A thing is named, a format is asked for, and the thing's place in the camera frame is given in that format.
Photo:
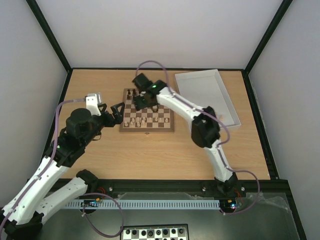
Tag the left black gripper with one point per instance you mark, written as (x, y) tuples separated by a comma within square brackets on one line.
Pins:
[(119, 118)]

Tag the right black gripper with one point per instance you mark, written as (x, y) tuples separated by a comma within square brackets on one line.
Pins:
[(144, 102)]

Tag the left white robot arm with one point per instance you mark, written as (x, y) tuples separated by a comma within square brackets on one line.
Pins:
[(24, 216)]

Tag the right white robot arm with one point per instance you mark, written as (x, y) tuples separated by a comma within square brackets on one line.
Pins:
[(203, 123)]

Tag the wooden chess board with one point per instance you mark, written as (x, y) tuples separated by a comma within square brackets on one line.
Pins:
[(160, 111)]

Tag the printed checker calibration board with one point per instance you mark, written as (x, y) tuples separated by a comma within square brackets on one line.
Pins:
[(156, 232)]

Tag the white cardboard box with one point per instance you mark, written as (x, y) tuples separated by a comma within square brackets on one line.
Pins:
[(206, 88)]

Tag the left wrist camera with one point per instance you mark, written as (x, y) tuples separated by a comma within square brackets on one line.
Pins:
[(93, 99)]

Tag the black aluminium rail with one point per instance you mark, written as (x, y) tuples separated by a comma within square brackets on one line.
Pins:
[(202, 188)]

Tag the light blue cable duct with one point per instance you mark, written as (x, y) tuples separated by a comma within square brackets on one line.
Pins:
[(78, 204)]

